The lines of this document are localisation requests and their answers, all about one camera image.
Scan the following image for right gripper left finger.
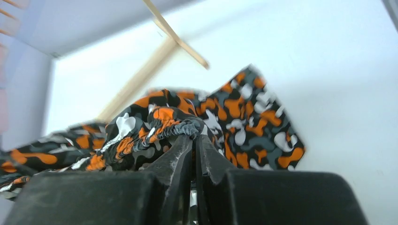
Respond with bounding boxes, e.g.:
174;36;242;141
4;135;192;225

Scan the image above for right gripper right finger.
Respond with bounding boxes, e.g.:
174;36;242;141
195;135;367;225

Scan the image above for orange camouflage shorts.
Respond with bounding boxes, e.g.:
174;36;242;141
0;66;305;201

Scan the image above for pink plastic hanger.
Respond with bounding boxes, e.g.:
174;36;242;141
0;8;20;134

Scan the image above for wooden clothes rack frame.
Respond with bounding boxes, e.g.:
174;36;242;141
97;0;209;122

